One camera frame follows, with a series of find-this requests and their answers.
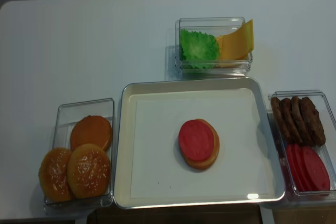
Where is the plain bun bottom in container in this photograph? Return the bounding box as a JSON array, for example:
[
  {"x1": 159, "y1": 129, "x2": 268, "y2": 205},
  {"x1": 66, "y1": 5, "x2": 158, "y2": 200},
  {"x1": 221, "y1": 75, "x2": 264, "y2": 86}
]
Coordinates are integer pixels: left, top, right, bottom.
[{"x1": 70, "y1": 115, "x2": 112, "y2": 151}]

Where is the middle red tomato slice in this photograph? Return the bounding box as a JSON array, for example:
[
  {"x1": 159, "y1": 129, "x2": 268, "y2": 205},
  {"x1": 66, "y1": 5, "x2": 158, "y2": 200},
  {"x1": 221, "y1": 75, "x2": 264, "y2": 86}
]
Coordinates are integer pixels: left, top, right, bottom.
[{"x1": 293, "y1": 144, "x2": 312, "y2": 191}]

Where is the back red tomato slice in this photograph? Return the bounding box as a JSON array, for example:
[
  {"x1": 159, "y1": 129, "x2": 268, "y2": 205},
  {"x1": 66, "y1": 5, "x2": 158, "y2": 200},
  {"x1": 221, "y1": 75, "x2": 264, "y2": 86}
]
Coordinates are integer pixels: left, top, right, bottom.
[{"x1": 286, "y1": 145, "x2": 305, "y2": 192}]

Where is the leftmost brown patty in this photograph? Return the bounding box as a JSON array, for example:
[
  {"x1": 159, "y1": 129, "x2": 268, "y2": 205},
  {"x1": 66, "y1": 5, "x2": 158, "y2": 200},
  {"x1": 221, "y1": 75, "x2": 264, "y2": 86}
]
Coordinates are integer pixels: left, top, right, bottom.
[{"x1": 270, "y1": 97, "x2": 292, "y2": 144}]

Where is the silver metal baking tray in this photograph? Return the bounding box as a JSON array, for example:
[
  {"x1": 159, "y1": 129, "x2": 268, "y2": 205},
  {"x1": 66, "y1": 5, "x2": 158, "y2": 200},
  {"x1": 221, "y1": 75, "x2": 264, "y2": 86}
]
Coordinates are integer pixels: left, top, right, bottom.
[{"x1": 113, "y1": 77, "x2": 285, "y2": 209}]

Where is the upright yellow cheese slice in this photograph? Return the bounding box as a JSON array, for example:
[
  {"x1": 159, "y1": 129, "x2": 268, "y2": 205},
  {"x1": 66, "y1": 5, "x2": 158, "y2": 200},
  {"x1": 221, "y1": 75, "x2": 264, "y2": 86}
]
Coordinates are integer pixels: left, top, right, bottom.
[{"x1": 216, "y1": 19, "x2": 254, "y2": 60}]

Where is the clear patty tomato container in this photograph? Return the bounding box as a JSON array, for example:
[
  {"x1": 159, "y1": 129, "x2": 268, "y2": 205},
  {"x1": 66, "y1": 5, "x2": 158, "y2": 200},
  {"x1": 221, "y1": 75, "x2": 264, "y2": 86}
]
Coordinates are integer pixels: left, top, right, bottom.
[{"x1": 268, "y1": 90, "x2": 335, "y2": 200}]

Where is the clear lettuce cheese container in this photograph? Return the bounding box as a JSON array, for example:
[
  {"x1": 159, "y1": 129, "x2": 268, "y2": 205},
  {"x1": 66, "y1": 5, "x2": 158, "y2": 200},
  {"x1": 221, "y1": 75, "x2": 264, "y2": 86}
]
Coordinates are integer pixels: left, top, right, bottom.
[{"x1": 175, "y1": 17, "x2": 254, "y2": 76}]

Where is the left sesame bun top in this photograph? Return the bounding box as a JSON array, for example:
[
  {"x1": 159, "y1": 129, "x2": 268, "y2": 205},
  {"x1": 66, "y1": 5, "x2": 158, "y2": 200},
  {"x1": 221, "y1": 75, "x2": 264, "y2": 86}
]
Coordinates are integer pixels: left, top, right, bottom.
[{"x1": 38, "y1": 147, "x2": 74, "y2": 202}]

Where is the clear bun container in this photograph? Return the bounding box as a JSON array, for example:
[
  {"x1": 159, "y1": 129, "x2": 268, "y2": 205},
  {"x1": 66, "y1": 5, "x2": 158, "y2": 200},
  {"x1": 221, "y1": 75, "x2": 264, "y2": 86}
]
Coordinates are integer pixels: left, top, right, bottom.
[{"x1": 38, "y1": 98, "x2": 114, "y2": 211}]

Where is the green lettuce leaf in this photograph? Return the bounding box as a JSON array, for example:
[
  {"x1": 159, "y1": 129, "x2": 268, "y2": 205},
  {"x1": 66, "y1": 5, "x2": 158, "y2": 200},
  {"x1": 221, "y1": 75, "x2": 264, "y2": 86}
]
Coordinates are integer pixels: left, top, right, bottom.
[{"x1": 180, "y1": 29, "x2": 220, "y2": 69}]

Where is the brown meat patty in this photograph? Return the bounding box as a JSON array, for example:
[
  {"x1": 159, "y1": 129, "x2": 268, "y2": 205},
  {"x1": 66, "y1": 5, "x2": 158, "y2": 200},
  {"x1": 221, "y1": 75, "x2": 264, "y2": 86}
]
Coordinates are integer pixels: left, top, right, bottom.
[{"x1": 299, "y1": 97, "x2": 326, "y2": 146}]

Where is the white paper tray liner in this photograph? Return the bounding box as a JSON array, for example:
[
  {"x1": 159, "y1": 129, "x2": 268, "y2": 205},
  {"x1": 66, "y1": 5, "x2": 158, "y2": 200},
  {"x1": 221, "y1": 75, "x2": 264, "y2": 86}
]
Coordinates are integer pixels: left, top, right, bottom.
[{"x1": 131, "y1": 88, "x2": 273, "y2": 199}]

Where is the bottom bun on tray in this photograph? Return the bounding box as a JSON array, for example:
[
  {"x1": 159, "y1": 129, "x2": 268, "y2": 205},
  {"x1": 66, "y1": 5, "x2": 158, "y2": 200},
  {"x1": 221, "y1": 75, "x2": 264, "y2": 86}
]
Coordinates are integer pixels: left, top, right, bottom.
[{"x1": 182, "y1": 119, "x2": 220, "y2": 170}]

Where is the right sesame bun top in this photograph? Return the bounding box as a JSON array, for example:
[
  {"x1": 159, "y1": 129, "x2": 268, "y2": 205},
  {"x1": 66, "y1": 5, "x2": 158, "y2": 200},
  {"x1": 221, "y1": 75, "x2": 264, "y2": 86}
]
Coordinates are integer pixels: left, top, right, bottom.
[{"x1": 67, "y1": 144, "x2": 111, "y2": 199}]

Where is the front red tomato slice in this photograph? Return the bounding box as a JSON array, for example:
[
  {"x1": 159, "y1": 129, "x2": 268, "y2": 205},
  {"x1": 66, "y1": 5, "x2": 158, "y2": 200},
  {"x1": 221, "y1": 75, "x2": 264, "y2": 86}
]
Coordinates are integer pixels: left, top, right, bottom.
[{"x1": 302, "y1": 146, "x2": 330, "y2": 191}]

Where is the sesame bun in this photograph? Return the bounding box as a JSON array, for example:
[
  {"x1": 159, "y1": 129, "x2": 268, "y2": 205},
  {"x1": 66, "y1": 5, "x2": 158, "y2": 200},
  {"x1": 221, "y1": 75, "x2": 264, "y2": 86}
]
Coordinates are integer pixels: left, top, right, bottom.
[
  {"x1": 38, "y1": 147, "x2": 74, "y2": 202},
  {"x1": 67, "y1": 144, "x2": 111, "y2": 199}
]

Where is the red tomato slice on bun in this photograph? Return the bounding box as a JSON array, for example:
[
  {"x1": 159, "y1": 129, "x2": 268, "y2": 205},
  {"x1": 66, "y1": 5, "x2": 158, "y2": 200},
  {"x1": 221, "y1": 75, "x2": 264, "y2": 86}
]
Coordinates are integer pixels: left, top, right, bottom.
[{"x1": 178, "y1": 119, "x2": 215, "y2": 162}]

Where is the flat yellow cheese slice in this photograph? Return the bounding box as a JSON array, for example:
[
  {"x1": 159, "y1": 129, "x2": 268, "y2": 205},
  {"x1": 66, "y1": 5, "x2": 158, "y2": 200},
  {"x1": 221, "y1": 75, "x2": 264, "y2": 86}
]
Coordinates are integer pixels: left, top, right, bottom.
[{"x1": 216, "y1": 54, "x2": 249, "y2": 68}]

